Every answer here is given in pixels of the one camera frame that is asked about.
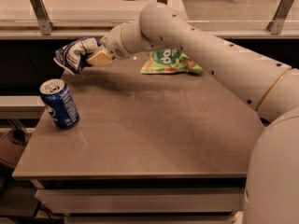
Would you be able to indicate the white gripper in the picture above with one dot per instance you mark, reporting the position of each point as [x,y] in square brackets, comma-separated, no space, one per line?
[114,45]

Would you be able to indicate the blue white chip bag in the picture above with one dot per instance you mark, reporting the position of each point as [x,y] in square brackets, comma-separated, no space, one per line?
[72,57]

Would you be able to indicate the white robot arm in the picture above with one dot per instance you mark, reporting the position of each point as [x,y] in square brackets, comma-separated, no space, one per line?
[268,87]

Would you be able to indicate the green chip bag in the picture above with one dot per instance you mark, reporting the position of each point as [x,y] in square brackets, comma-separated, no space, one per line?
[169,61]

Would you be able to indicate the blue soda can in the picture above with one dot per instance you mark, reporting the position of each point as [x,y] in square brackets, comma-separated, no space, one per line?
[59,103]

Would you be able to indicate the grey table drawer cabinet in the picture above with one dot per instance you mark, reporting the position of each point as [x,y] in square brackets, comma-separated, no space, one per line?
[189,201]

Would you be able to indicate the left metal railing bracket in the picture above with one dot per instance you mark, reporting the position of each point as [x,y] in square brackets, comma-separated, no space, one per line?
[43,20]

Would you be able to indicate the right metal railing bracket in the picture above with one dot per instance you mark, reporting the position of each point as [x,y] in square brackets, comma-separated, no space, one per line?
[275,26]

